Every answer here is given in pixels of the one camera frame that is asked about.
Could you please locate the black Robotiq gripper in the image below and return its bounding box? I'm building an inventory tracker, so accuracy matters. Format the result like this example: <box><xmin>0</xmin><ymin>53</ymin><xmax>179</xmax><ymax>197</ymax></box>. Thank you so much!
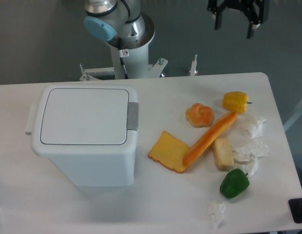
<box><xmin>207</xmin><ymin>0</ymin><xmax>268</xmax><ymax>39</ymax></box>

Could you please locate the grey trash can push button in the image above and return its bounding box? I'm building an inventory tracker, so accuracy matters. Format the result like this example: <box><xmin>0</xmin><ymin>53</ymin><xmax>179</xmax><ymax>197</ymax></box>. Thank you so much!
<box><xmin>127</xmin><ymin>102</ymin><xmax>139</xmax><ymax>131</ymax></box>

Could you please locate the white plastic trash can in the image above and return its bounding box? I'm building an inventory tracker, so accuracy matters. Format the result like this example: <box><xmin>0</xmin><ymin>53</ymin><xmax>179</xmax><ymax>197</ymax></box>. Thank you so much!
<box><xmin>31</xmin><ymin>82</ymin><xmax>138</xmax><ymax>186</ymax></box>

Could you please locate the white trash can lid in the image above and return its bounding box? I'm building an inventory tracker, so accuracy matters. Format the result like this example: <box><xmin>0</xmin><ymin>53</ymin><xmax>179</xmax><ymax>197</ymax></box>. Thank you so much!
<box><xmin>40</xmin><ymin>88</ymin><xmax>129</xmax><ymax>145</ymax></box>

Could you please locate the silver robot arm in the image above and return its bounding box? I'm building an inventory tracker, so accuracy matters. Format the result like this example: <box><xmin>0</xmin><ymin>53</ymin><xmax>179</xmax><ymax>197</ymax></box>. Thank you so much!
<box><xmin>84</xmin><ymin>0</ymin><xmax>269</xmax><ymax>49</ymax></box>

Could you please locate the yellow corn cob piece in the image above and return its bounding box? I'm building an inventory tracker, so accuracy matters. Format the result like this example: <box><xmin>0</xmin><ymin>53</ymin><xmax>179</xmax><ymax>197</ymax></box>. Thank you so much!
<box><xmin>222</xmin><ymin>91</ymin><xmax>252</xmax><ymax>114</ymax></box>

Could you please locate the round bread roll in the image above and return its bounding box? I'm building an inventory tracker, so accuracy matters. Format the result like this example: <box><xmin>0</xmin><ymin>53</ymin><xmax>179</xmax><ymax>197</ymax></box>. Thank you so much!
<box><xmin>186</xmin><ymin>103</ymin><xmax>214</xmax><ymax>128</ymax></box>

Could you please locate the long orange baguette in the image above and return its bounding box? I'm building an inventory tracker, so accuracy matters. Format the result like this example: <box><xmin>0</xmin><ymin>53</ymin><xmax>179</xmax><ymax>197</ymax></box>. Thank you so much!
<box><xmin>182</xmin><ymin>112</ymin><xmax>238</xmax><ymax>166</ymax></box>

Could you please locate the crumpled white tissue upper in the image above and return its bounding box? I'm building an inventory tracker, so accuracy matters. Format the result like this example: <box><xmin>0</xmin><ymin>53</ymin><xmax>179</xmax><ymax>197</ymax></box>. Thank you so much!
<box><xmin>240</xmin><ymin>116</ymin><xmax>266</xmax><ymax>139</ymax></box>

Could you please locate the beige bread block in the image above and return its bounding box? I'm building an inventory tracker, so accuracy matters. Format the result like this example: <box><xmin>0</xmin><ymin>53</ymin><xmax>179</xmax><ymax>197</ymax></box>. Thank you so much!
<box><xmin>213</xmin><ymin>137</ymin><xmax>234</xmax><ymax>171</ymax></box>

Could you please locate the crumpled white tissue middle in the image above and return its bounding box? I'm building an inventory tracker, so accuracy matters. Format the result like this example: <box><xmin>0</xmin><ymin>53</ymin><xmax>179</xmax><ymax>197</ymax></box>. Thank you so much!
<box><xmin>230</xmin><ymin>140</ymin><xmax>269</xmax><ymax>177</ymax></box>

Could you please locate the yellow toast slice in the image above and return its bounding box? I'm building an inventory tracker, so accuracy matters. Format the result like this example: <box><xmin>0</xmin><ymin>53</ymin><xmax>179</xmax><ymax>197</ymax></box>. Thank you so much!
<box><xmin>148</xmin><ymin>131</ymin><xmax>190</xmax><ymax>174</ymax></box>

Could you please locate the green bell pepper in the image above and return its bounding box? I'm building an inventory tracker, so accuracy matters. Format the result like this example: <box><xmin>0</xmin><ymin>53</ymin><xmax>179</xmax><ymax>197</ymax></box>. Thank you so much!
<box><xmin>220</xmin><ymin>168</ymin><xmax>250</xmax><ymax>199</ymax></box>

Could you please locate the small crumpled white tissue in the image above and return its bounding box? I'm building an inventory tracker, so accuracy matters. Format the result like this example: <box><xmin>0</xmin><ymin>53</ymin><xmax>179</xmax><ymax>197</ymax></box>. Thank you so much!
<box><xmin>208</xmin><ymin>200</ymin><xmax>227</xmax><ymax>228</ymax></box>

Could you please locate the black device at edge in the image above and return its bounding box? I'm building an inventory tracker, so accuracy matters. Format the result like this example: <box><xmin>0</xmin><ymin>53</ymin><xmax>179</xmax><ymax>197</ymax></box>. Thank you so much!
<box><xmin>288</xmin><ymin>198</ymin><xmax>302</xmax><ymax>223</ymax></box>

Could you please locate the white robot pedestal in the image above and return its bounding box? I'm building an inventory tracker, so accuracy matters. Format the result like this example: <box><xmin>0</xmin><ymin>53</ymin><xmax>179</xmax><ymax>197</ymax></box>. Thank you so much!
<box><xmin>110</xmin><ymin>44</ymin><xmax>149</xmax><ymax>79</ymax></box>

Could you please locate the black cable on pedestal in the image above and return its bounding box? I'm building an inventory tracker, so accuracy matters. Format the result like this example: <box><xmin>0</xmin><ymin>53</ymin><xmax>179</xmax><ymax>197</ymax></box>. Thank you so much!
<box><xmin>118</xmin><ymin>38</ymin><xmax>129</xmax><ymax>79</ymax></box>

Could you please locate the white metal base frame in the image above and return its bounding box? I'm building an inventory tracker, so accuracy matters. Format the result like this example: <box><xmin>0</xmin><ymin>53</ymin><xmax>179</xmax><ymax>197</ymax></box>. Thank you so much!
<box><xmin>79</xmin><ymin>54</ymin><xmax>198</xmax><ymax>81</ymax></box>

